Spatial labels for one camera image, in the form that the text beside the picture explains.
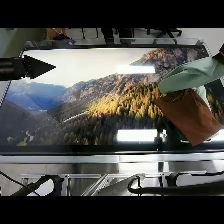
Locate pale green garment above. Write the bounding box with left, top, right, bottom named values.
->
left=157, top=54, right=224, bottom=112

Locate black cable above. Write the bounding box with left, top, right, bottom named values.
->
left=0, top=170, right=36, bottom=194

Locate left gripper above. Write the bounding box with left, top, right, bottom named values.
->
left=0, top=56, right=26, bottom=82

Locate brown garment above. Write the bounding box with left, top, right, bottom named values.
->
left=153, top=87, right=224, bottom=148

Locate silver frame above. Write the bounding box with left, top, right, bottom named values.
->
left=0, top=151, right=224, bottom=197

